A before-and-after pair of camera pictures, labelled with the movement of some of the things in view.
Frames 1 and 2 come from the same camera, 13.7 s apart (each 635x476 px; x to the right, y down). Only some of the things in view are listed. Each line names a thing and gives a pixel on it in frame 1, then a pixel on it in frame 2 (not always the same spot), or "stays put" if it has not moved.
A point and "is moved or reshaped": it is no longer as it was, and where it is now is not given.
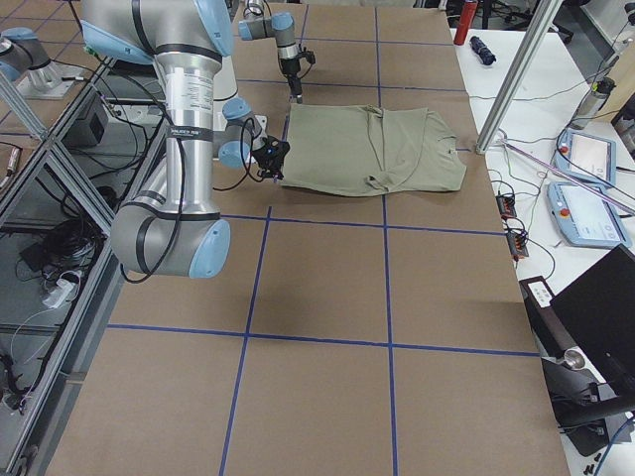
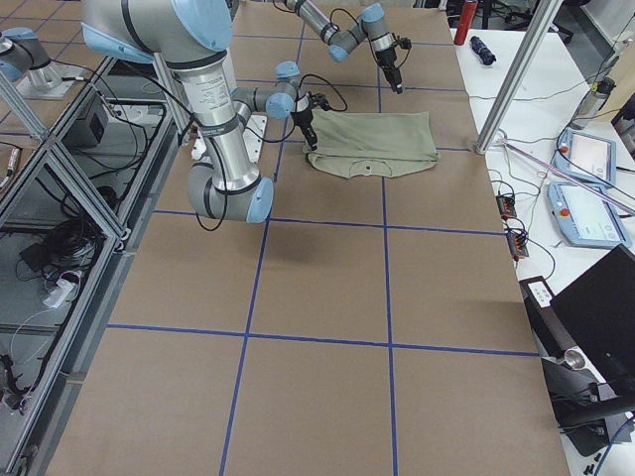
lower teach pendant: x=587 y=218 stays put
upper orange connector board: x=506 y=206 stays put
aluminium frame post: x=542 y=17 stays put
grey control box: x=90 y=126 stays put
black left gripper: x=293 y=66 to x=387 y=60
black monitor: x=598 y=306 stays put
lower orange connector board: x=517 y=244 stays put
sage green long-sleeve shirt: x=357 y=150 is moved or reshaped
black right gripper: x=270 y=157 to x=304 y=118
